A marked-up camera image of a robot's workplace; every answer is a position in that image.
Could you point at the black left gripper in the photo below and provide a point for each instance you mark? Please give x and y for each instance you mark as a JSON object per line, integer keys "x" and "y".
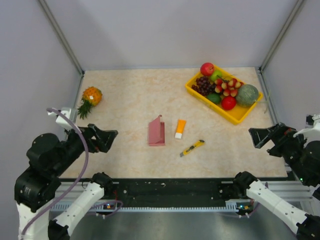
{"x": 104, "y": 139}

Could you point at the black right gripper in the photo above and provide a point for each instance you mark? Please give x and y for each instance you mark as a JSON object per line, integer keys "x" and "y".
{"x": 278, "y": 134}

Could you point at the pink express box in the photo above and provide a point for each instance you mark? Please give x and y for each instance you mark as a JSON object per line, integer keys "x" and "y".
{"x": 156, "y": 132}

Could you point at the yellow utility knife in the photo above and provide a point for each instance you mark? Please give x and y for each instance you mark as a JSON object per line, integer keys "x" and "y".
{"x": 188, "y": 150}

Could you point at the orange white cream tube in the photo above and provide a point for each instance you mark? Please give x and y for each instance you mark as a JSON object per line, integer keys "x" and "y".
{"x": 181, "y": 123}

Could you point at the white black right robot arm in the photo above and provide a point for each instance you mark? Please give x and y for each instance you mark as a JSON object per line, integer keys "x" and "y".
{"x": 277, "y": 198}

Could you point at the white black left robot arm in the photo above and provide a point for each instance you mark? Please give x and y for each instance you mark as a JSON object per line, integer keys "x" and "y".
{"x": 35, "y": 189}

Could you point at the yellow plastic tray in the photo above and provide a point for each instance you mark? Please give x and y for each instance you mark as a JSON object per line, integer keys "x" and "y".
{"x": 237, "y": 114}

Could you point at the orange toy pineapple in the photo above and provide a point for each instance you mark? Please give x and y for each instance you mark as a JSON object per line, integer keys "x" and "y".
{"x": 90, "y": 98}

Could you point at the green netted melon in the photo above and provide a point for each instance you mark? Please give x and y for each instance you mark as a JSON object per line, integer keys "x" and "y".
{"x": 247, "y": 95}

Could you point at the red tomato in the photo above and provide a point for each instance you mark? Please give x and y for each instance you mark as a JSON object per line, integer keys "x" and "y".
{"x": 228, "y": 103}

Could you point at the red-yellow cherry bunch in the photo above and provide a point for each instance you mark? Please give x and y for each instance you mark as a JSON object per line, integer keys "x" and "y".
{"x": 227, "y": 87}

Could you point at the green lime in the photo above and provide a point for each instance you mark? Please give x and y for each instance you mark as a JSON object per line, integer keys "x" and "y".
{"x": 214, "y": 98}

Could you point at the green apple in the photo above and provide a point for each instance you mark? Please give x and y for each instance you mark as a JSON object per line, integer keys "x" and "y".
{"x": 217, "y": 74}

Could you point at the dark purple grape bunch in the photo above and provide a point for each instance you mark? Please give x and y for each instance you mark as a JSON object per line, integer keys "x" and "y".
{"x": 204, "y": 86}

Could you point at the red apple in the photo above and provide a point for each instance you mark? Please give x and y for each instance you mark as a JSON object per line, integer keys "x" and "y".
{"x": 207, "y": 69}

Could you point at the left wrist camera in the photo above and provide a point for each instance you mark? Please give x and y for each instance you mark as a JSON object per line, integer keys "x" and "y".
{"x": 69, "y": 115}

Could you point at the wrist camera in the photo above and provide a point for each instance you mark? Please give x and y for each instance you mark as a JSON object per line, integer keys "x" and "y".
{"x": 69, "y": 115}
{"x": 311, "y": 125}

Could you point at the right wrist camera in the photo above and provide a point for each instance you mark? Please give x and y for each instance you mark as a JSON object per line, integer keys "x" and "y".
{"x": 311, "y": 125}

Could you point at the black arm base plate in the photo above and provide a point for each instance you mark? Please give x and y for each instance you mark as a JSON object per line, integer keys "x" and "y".
{"x": 173, "y": 192}

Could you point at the white slotted cable duct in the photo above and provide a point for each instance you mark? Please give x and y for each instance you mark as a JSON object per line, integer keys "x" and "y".
{"x": 229, "y": 207}

